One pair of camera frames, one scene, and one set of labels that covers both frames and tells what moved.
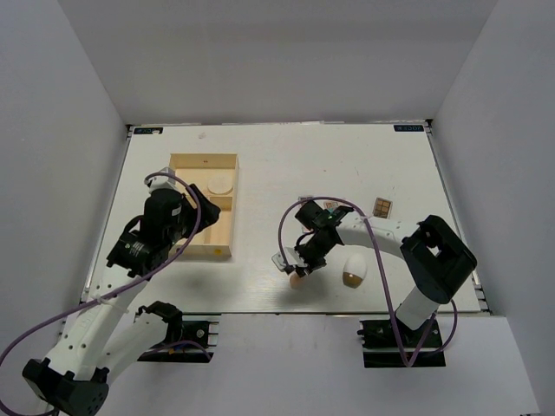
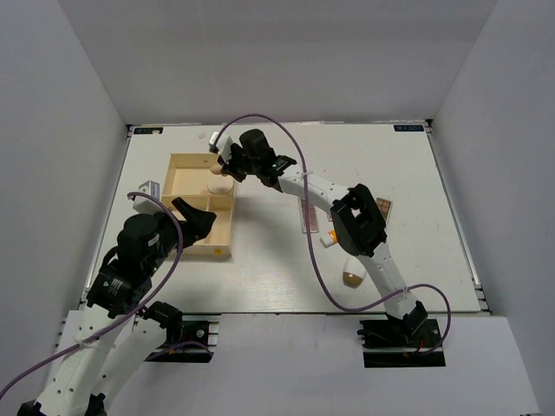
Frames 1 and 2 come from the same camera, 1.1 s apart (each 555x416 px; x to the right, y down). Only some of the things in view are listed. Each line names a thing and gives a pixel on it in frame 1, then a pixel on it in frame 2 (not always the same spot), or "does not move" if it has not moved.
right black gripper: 310,266 to 228,168
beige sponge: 296,282 to 216,169
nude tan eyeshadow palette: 382,208 does not move
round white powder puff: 219,185 does not move
